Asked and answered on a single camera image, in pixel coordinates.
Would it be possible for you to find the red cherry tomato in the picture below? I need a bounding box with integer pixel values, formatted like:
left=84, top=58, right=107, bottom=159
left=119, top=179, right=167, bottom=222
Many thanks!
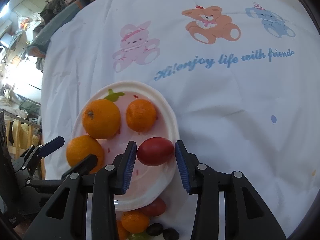
left=137, top=137, right=174, bottom=166
left=140, top=197, right=167, bottom=217

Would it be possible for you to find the large orange mandarin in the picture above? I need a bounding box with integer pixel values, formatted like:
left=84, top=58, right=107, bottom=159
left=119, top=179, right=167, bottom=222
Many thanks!
left=82, top=99, right=121, bottom=139

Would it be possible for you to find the small orange kumquat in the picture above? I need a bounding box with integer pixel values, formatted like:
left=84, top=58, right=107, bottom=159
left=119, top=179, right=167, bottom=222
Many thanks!
left=126, top=99, right=157, bottom=133
left=121, top=210, right=150, bottom=233
left=117, top=220, right=130, bottom=240

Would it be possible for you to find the green grape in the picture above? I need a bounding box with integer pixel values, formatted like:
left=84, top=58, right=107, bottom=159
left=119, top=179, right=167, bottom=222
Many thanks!
left=128, top=232, right=151, bottom=240

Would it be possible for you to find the dark purple grape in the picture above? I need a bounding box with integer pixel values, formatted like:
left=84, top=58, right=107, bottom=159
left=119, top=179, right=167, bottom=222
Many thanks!
left=162, top=228, right=180, bottom=240
left=146, top=223, right=164, bottom=237

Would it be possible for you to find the wooden chair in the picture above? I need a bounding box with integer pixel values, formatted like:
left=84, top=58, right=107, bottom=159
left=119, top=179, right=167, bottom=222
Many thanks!
left=3, top=117, right=46, bottom=181

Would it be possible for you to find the pink strawberry plate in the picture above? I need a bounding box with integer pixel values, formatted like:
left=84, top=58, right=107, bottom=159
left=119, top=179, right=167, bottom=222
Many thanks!
left=66, top=81, right=180, bottom=211

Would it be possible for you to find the white cartoon bear bedsheet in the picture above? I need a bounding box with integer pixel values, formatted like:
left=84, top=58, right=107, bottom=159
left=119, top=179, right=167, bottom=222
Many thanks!
left=41, top=0, right=319, bottom=236

